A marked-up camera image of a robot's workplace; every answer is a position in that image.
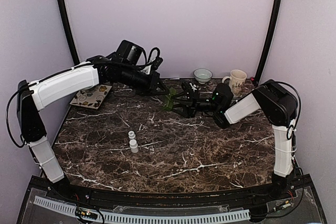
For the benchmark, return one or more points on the patterned coaster under bowl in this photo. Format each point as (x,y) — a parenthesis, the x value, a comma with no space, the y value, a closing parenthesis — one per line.
(91,98)

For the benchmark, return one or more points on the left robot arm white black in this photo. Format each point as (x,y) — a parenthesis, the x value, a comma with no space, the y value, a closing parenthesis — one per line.
(128,65)

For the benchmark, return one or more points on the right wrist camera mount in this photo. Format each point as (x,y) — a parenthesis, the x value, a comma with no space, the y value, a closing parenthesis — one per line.
(189,88)

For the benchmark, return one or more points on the cream ceramic mug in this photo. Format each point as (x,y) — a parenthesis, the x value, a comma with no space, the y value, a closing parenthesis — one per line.
(236,80)

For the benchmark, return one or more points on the pale green bowl right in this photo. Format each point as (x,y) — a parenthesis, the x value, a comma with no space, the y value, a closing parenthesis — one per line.
(202,75)

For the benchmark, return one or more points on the white slotted cable duct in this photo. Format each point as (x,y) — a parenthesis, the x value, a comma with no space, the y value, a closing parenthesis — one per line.
(112,217)

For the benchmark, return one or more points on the green weekly pill organizer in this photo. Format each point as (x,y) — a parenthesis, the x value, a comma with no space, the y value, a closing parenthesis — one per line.
(168,102)

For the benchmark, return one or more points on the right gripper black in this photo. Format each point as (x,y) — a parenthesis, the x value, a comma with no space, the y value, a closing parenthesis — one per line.
(193,101)

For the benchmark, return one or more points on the black frame post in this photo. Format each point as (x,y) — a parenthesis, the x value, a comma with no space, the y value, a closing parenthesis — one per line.
(267,44)
(68,32)

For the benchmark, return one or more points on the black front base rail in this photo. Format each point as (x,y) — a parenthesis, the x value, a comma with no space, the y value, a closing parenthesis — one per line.
(109,198)

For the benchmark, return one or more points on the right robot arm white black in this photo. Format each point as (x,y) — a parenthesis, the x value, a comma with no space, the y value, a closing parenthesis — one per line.
(280,107)

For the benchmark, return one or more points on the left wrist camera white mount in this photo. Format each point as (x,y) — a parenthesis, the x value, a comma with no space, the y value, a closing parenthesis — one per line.
(153,64)

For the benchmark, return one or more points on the left black frame post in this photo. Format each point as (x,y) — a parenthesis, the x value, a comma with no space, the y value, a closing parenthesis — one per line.
(68,32)

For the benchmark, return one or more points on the white pill bottle front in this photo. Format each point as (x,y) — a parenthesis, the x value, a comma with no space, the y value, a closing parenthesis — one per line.
(133,146)

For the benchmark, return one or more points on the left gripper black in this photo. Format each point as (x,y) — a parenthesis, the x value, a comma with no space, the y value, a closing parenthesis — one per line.
(155,82)

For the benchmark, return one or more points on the right black frame post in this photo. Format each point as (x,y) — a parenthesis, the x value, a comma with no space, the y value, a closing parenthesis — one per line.
(267,44)

